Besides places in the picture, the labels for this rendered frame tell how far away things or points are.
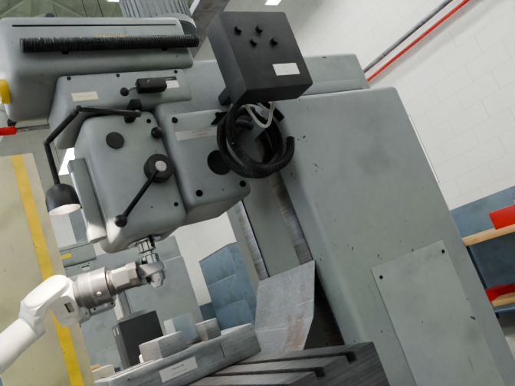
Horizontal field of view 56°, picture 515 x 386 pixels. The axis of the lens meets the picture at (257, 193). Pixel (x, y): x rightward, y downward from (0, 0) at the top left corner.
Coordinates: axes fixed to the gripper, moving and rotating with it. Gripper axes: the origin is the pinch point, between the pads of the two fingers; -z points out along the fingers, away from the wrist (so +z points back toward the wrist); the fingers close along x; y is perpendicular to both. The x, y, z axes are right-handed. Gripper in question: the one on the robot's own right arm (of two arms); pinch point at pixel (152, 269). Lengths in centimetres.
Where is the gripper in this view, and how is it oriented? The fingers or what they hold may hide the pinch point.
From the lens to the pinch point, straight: 127.3
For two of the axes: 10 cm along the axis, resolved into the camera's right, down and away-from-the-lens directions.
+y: 3.3, 9.3, -1.8
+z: -9.4, 3.1, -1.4
